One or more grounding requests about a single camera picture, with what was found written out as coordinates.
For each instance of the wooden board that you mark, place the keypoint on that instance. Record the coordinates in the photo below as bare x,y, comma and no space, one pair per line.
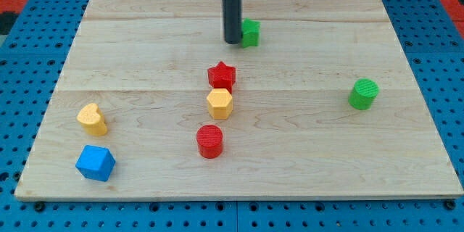
292,134

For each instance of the red cylinder block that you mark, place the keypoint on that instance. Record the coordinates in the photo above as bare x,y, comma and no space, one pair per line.
210,141

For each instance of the green cylinder block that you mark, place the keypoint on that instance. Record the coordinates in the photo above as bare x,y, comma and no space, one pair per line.
363,94

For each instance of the blue cube block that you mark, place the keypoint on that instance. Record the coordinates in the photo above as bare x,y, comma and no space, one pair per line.
95,163

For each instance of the green star block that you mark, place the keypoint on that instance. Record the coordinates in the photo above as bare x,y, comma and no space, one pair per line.
250,33

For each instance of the red star block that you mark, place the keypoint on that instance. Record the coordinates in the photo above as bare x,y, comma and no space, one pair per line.
222,76

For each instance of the yellow hexagon block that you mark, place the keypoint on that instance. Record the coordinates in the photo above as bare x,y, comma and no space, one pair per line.
219,103

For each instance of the yellow heart block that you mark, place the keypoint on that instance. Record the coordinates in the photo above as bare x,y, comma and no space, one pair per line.
92,120

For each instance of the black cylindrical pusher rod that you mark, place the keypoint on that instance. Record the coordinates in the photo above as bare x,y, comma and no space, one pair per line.
232,21

